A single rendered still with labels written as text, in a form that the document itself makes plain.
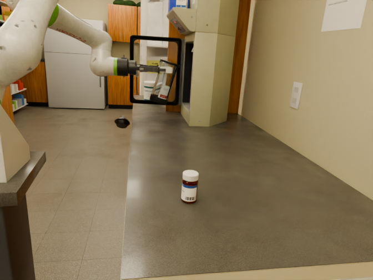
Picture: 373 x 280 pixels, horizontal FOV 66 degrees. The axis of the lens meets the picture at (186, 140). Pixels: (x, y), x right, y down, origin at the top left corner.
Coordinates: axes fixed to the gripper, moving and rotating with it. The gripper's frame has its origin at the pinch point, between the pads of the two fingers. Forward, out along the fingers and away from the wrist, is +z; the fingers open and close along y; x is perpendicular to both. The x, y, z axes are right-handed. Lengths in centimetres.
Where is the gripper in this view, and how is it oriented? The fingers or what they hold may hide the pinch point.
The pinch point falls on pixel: (167, 69)
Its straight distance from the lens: 159.4
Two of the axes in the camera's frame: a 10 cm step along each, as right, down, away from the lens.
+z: 9.9, 0.2, 1.5
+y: -1.4, -3.0, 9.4
